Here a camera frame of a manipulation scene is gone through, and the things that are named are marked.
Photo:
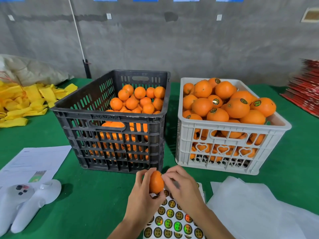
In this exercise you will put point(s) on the person's right hand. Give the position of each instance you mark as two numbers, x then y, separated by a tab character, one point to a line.
184	189

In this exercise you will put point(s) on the person's left hand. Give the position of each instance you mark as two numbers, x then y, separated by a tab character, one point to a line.
142	204

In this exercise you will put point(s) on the single orange fruit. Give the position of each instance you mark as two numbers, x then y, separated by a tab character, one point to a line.
156	182

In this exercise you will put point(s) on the holographic sticker sheet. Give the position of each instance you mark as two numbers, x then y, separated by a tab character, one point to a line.
174	224

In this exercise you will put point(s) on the black plastic crate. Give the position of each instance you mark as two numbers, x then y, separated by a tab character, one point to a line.
157	114

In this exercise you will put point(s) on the heap of labelled oranges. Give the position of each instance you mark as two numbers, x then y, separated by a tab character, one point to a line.
237	108

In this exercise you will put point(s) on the pile of oranges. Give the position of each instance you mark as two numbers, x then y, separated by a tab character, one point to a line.
132	103

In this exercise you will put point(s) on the white plastic crate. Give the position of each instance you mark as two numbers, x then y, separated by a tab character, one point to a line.
281	129

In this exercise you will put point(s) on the green felt table cover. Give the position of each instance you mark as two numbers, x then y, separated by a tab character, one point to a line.
84	206

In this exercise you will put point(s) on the white backing sheet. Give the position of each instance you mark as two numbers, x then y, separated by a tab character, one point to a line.
264	211

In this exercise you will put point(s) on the white handheld controller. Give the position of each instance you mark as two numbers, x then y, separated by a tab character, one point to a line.
27	201

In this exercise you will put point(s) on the white printed paper sheet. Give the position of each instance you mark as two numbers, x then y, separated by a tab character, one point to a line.
32	164

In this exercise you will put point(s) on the pile of yellow bags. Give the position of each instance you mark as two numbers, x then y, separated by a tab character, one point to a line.
22	104

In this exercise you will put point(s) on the stack of red cardboard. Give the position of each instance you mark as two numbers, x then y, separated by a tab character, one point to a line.
304	87

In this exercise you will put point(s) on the beige woven sack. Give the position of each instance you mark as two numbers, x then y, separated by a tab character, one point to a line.
32	69

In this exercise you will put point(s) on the white pole with black base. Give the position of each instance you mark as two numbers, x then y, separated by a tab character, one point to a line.
77	32

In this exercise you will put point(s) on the small white wall square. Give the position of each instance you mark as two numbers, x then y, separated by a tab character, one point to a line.
219	17
108	16
11	18

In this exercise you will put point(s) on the beige wall plate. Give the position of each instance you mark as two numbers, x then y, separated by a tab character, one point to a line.
310	15

